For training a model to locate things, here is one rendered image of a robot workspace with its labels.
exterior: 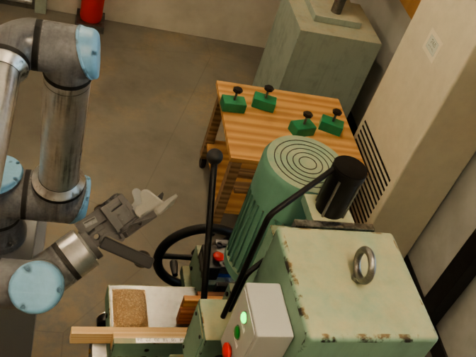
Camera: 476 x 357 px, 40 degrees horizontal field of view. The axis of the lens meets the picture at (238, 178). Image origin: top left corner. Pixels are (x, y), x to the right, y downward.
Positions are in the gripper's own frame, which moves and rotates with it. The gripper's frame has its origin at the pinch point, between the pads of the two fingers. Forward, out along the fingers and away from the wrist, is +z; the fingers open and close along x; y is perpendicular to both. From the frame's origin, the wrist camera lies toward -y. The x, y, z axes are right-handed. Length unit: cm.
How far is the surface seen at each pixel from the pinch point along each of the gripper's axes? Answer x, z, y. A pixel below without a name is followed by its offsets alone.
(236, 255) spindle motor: -6.5, 2.9, -17.1
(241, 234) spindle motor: -8.7, 5.6, -13.6
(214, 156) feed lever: -6.2, 11.0, 2.4
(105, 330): 18.2, -28.2, -18.6
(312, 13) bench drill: 190, 150, 8
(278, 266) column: -37.2, 1.7, -14.1
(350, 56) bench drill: 186, 154, -23
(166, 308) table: 27.7, -13.5, -26.3
